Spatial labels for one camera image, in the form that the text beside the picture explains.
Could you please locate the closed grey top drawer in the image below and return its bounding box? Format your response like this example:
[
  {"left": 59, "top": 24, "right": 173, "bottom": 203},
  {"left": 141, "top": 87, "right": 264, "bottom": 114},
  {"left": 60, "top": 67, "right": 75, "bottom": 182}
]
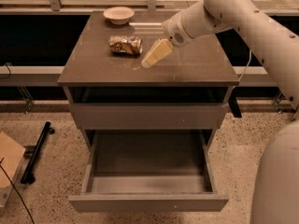
[{"left": 70, "top": 104, "right": 228, "bottom": 130}]

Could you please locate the grey drawer cabinet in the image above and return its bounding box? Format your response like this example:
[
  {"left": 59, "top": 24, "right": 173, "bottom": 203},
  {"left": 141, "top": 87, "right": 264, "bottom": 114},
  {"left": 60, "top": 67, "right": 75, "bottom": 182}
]
[{"left": 58, "top": 12, "right": 238, "bottom": 145}]

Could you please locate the white bowl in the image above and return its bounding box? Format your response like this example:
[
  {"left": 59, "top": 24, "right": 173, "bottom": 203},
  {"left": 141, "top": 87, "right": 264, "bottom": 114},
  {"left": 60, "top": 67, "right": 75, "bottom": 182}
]
[{"left": 103, "top": 7, "right": 135, "bottom": 25}]

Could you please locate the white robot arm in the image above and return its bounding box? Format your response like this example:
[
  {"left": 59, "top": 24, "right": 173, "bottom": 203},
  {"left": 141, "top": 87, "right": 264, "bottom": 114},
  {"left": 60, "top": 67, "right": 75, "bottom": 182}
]
[{"left": 142, "top": 0, "right": 299, "bottom": 224}]

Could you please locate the white cable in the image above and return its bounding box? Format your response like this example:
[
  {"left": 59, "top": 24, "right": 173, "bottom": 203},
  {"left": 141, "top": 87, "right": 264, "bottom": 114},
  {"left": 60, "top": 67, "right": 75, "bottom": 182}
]
[{"left": 237, "top": 49, "right": 252, "bottom": 82}]

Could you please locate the open grey middle drawer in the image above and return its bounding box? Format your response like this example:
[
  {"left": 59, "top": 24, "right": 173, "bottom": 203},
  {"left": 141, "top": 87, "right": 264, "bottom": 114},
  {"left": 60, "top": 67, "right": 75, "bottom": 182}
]
[{"left": 69, "top": 130, "right": 229, "bottom": 212}]

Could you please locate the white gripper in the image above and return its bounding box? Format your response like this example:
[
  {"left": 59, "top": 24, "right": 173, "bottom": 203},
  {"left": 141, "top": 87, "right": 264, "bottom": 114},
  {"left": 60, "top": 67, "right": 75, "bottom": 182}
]
[{"left": 141, "top": 13, "right": 193, "bottom": 68}]

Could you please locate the wooden box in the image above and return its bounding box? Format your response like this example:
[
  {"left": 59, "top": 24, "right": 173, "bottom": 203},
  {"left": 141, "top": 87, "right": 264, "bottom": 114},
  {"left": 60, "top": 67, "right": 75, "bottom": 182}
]
[{"left": 0, "top": 132, "right": 25, "bottom": 208}]

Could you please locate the black cable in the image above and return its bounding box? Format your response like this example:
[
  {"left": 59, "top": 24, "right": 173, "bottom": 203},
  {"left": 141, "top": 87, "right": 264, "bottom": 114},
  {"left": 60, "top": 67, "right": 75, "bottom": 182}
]
[{"left": 0, "top": 156, "right": 36, "bottom": 224}]

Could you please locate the crushed orange can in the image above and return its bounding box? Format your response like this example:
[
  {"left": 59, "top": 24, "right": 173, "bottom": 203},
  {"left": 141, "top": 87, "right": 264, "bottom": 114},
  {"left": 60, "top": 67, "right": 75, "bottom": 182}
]
[{"left": 108, "top": 35, "right": 143, "bottom": 55}]

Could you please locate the black metal bar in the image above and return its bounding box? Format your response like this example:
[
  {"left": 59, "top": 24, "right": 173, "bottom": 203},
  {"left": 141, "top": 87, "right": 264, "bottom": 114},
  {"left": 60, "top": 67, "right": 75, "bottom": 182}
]
[{"left": 21, "top": 121, "right": 55, "bottom": 184}]

